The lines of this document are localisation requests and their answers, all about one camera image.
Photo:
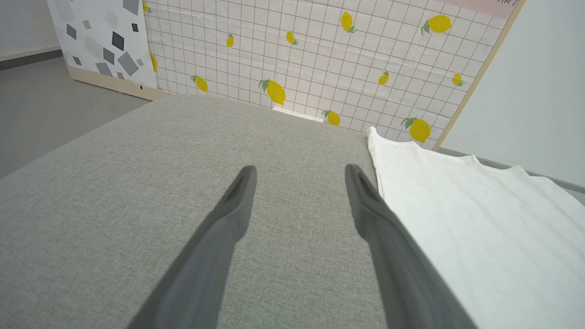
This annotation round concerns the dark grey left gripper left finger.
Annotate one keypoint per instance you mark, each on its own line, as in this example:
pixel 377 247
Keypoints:
pixel 205 265

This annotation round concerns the white garment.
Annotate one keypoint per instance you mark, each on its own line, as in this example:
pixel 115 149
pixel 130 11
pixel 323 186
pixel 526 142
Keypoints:
pixel 484 228

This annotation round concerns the grey fabric sofa seat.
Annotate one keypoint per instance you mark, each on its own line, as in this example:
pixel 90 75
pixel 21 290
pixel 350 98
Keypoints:
pixel 160 183

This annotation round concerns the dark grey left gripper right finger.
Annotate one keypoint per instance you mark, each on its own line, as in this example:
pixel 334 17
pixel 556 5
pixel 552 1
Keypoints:
pixel 402 269

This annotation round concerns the lemon print grid panel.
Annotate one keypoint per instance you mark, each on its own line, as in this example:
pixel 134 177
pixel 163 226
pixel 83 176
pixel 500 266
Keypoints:
pixel 329 59

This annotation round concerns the grey terrazzo print panel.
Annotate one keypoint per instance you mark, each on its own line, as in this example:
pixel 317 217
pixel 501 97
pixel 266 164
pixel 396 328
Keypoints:
pixel 103 41

